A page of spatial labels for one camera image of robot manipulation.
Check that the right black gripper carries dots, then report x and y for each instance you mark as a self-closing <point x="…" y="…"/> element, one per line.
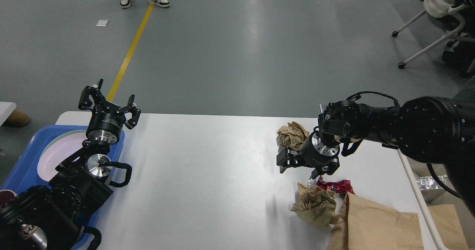
<point x="319" y="151"/>

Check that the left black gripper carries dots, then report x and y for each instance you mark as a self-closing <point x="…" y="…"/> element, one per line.
<point x="105" y="126"/>

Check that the red foil wrapper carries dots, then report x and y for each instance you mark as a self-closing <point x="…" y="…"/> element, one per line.
<point x="342" y="187"/>

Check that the pink plate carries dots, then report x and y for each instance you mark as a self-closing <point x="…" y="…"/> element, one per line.
<point x="46" y="170"/>

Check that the brown paper sheet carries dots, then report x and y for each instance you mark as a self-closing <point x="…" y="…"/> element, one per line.
<point x="367" y="225"/>

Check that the aluminium foil tray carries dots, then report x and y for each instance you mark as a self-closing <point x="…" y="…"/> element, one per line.
<point x="429" y="183"/>

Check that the pink mug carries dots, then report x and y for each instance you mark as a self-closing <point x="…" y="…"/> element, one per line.
<point x="6" y="195"/>

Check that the brown paper bag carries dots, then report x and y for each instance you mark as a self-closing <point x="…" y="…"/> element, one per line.
<point x="447" y="222"/>

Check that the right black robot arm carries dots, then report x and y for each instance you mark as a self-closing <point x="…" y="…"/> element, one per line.
<point x="430" y="130"/>

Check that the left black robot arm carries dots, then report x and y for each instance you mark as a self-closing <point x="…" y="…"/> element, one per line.
<point x="53" y="217"/>

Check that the crumpled brown paper ball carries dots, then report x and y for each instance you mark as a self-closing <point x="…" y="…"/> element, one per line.
<point x="293" y="135"/>

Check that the person with tan boot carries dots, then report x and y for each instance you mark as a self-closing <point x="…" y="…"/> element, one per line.
<point x="17" y="119"/>

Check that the beige plastic bin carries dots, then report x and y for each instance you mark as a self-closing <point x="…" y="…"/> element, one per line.
<point x="432" y="239"/>

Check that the white side table corner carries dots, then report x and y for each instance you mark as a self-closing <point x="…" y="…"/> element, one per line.
<point x="6" y="109"/>

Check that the blue plastic tray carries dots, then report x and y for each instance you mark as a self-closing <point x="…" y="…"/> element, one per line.
<point x="24" y="173"/>

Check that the person in dark clothes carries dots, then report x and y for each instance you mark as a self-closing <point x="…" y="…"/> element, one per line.
<point x="462" y="55"/>

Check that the office chair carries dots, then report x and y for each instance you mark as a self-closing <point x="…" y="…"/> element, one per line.
<point x="451" y="16"/>

